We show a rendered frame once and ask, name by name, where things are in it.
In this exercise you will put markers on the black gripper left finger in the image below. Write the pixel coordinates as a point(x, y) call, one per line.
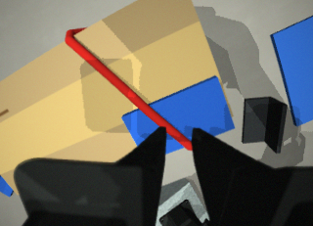
point(127, 190)

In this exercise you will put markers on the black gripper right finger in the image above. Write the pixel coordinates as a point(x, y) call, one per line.
point(239, 191)

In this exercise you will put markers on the tan cardboard box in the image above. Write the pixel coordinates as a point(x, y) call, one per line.
point(59, 106)

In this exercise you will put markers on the blue flat rectangular slab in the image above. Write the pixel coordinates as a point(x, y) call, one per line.
point(293, 47)

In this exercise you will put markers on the red strap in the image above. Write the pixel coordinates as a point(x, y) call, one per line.
point(135, 99)

